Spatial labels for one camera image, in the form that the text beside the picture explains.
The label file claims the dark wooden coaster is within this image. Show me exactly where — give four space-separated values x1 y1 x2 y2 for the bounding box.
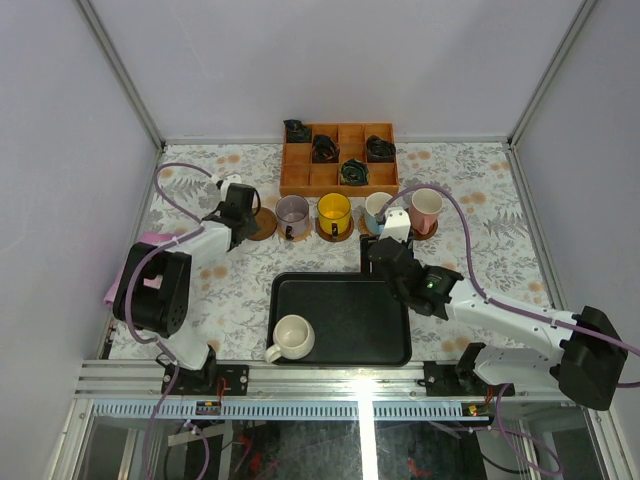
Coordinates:
411 220 438 241
248 207 277 241
315 217 354 243

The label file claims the woven rattan coaster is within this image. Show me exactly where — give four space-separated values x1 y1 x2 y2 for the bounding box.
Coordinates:
357 216 371 235
276 224 312 242

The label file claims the pink cup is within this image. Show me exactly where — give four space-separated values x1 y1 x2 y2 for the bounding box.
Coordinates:
409 188 443 235

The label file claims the light blue cup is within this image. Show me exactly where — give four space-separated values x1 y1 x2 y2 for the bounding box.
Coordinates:
364 192 392 235

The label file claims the yellow cup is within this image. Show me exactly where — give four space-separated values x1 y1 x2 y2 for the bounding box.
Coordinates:
317 193 351 238

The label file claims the purple cup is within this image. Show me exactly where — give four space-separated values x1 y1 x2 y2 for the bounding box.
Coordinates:
275 195 310 236

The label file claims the white cup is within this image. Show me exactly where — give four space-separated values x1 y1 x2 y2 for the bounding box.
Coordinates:
264 314 315 363

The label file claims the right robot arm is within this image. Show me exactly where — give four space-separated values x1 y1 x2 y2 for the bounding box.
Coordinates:
362 237 629 411

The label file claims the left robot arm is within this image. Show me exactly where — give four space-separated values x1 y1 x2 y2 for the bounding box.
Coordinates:
112 182 261 395

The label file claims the rolled dark cloth green floral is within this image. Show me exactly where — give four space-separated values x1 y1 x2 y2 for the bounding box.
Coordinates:
339 158 370 187

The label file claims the wooden compartment tray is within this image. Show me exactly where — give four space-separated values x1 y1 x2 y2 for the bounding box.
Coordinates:
280 121 399 197

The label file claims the black serving tray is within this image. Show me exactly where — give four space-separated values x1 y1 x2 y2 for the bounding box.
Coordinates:
266 272 412 367

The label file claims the rolled dark cloth right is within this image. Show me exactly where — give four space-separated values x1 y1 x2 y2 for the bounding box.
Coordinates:
365 135 396 163

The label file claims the pink patterned cloth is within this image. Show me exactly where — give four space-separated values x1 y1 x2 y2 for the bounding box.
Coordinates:
103 232 173 306

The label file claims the rolled dark cloth back-left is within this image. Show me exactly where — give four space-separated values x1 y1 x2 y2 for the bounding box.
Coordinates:
283 119 312 144

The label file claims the rolled dark cloth orange pattern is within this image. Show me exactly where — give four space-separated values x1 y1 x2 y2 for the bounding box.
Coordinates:
311 134 340 164

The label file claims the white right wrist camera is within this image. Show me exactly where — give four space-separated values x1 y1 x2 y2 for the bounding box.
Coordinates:
379 207 411 243

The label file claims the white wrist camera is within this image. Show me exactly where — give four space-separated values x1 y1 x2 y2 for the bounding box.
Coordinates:
379 207 411 243
210 174 242 192

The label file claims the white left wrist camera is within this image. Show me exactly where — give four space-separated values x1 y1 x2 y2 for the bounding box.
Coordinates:
210 174 242 192

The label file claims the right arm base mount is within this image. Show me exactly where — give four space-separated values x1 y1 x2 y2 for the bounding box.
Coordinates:
416 342 520 398

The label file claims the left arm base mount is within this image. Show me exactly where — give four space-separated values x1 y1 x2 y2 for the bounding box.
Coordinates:
155 346 250 398

